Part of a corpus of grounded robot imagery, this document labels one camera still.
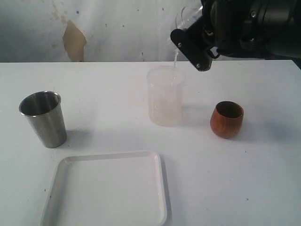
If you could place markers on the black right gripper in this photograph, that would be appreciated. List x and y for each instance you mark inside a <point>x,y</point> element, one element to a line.
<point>220,26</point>

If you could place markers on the clear dome strainer lid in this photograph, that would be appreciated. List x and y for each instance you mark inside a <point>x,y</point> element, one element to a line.
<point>187,17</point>

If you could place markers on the brown wooden cup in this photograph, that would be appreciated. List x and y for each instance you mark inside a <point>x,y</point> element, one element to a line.
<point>227,118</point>

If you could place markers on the stainless steel cup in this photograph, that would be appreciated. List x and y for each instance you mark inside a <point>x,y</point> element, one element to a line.
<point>44,114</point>

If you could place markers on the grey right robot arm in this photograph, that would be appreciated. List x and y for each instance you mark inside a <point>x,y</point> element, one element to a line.
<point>247,29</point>

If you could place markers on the translucent plastic container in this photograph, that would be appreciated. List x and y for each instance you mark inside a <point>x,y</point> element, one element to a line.
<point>165,92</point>

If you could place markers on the white square tray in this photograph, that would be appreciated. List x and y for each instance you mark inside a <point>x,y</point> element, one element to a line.
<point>113,189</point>

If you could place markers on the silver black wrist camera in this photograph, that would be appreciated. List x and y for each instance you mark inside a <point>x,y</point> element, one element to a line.
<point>195,55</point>

